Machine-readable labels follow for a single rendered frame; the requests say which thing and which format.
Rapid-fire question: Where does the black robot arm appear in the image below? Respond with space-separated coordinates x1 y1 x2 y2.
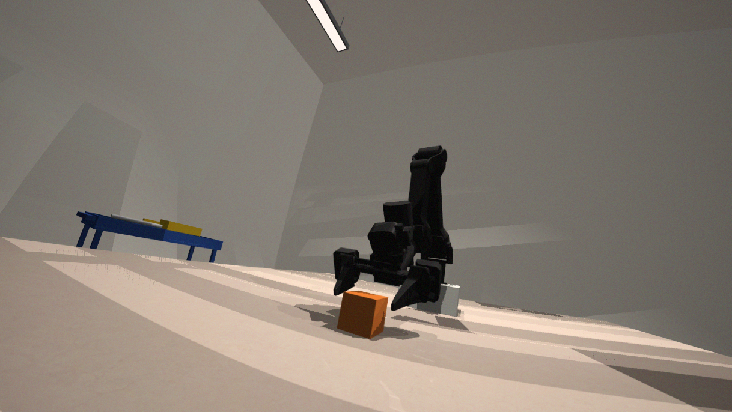
367 146 453 284

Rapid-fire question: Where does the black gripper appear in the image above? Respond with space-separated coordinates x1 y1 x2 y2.
333 248 442 311

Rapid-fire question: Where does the orange block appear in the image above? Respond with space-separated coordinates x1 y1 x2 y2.
337 291 388 339

